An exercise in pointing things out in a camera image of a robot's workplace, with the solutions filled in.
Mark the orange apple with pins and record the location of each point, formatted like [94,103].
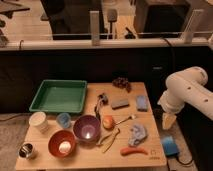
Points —
[108,122]

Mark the blue box on floor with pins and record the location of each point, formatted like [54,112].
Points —
[169,146]

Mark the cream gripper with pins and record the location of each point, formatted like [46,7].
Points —
[168,120]

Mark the purple bowl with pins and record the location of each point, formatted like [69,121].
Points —
[87,128]

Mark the black handled brush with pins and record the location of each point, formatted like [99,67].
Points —
[102,100]

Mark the white paper cup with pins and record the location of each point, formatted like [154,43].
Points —
[39,121]

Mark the bunch of dark grapes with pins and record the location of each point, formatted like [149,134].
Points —
[122,83]

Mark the grey rectangular block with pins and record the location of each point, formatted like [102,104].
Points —
[119,104]

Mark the wooden board table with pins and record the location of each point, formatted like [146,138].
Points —
[89,156]

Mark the blue sponge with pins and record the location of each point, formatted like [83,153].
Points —
[141,103]

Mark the orange carrot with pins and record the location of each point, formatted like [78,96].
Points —
[131,150]

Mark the small metal cup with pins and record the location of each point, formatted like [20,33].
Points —
[27,151]

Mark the red bowl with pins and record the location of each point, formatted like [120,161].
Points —
[62,143]

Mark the green plastic tray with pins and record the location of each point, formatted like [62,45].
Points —
[57,96]

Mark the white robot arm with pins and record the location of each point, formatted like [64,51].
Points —
[186,86]

